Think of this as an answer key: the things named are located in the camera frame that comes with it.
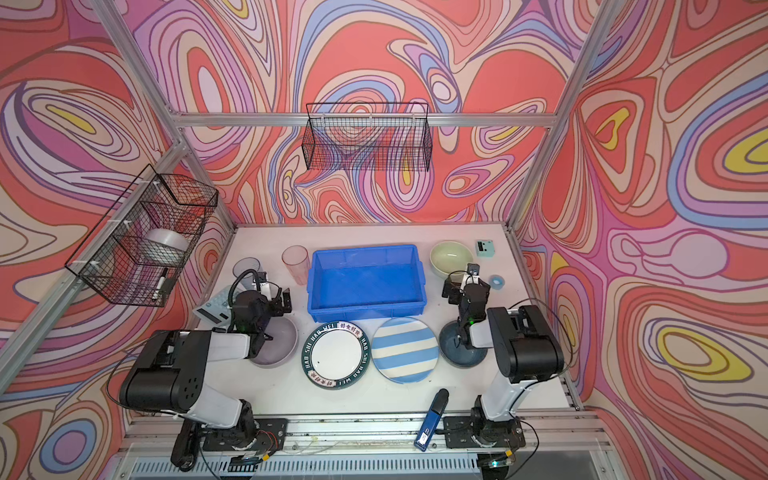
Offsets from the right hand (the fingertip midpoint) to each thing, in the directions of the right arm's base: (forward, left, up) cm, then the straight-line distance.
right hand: (465, 282), depth 97 cm
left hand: (-1, +61, +2) cm, 61 cm away
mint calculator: (-6, +80, -1) cm, 80 cm away
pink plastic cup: (+5, +54, +8) cm, 55 cm away
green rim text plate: (-21, +41, -4) cm, 47 cm away
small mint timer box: (+16, -11, -2) cm, 20 cm away
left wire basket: (-4, +88, +25) cm, 92 cm away
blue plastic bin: (+4, +33, -5) cm, 34 cm away
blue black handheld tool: (-39, +16, -3) cm, 42 cm away
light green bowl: (+13, +3, -2) cm, 13 cm away
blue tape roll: (+3, -13, -4) cm, 14 cm away
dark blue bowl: (-21, +7, -5) cm, 23 cm away
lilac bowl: (-19, +58, -2) cm, 61 cm away
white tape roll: (-2, +80, +28) cm, 85 cm away
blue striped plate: (-20, +21, -6) cm, 29 cm away
